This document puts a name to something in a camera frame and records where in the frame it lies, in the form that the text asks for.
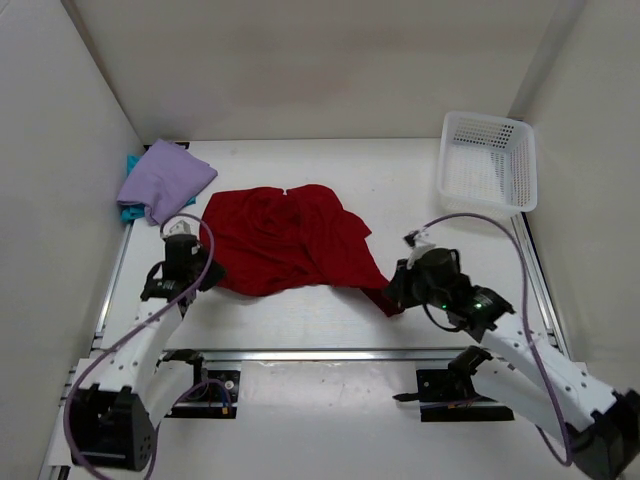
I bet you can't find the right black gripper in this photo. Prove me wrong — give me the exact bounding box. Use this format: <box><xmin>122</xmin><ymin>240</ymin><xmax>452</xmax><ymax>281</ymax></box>
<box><xmin>384</xmin><ymin>258</ymin><xmax>450</xmax><ymax>310</ymax></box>

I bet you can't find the red t shirt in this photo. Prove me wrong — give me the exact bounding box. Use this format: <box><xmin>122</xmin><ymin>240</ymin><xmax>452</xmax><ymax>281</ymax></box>
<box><xmin>200</xmin><ymin>184</ymin><xmax>403</xmax><ymax>317</ymax></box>

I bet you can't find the teal t shirt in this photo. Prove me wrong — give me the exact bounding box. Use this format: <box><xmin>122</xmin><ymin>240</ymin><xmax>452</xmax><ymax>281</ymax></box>
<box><xmin>117</xmin><ymin>151</ymin><xmax>209</xmax><ymax>225</ymax></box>

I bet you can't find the lavender t shirt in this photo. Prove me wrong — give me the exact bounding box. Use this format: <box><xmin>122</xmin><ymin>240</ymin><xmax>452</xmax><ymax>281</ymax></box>
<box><xmin>116</xmin><ymin>139</ymin><xmax>218</xmax><ymax>225</ymax></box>

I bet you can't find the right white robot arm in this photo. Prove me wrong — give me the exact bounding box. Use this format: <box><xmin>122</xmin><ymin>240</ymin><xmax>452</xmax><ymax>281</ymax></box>
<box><xmin>385</xmin><ymin>246</ymin><xmax>639</xmax><ymax>479</ymax></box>

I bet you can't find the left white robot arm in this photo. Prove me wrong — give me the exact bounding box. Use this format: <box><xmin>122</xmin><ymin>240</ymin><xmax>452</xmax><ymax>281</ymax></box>
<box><xmin>63</xmin><ymin>233</ymin><xmax>224</xmax><ymax>479</ymax></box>

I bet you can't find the white plastic laundry basket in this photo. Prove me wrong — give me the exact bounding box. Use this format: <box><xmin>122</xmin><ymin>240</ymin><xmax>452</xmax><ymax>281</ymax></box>
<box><xmin>436</xmin><ymin>111</ymin><xmax>538</xmax><ymax>221</ymax></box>

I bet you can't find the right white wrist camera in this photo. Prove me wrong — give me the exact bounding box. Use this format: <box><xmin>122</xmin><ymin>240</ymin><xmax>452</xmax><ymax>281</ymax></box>
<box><xmin>404</xmin><ymin>229</ymin><xmax>436</xmax><ymax>270</ymax></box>

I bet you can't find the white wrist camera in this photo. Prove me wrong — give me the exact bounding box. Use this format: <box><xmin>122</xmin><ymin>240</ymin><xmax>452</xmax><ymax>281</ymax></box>
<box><xmin>404</xmin><ymin>229</ymin><xmax>436</xmax><ymax>270</ymax></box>
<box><xmin>161</xmin><ymin>219</ymin><xmax>192</xmax><ymax>239</ymax></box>

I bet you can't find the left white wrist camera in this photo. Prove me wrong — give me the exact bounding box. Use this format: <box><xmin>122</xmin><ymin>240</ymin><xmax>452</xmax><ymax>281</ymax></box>
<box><xmin>161</xmin><ymin>219</ymin><xmax>192</xmax><ymax>239</ymax></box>

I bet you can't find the aluminium rail bar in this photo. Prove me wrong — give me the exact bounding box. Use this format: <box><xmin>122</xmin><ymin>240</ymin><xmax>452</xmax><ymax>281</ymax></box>
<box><xmin>165</xmin><ymin>347</ymin><xmax>464</xmax><ymax>363</ymax></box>

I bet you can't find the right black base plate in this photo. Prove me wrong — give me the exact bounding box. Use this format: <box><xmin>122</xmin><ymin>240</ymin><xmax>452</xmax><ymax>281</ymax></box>
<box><xmin>393</xmin><ymin>369</ymin><xmax>515</xmax><ymax>423</ymax></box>

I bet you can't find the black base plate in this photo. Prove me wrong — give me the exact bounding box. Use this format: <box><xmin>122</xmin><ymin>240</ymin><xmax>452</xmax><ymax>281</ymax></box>
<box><xmin>166</xmin><ymin>364</ymin><xmax>241</xmax><ymax>420</ymax></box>
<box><xmin>393</xmin><ymin>369</ymin><xmax>515</xmax><ymax>423</ymax></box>

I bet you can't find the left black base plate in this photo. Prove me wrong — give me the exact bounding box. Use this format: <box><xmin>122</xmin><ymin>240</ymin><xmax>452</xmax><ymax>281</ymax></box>
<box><xmin>166</xmin><ymin>364</ymin><xmax>241</xmax><ymax>420</ymax></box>

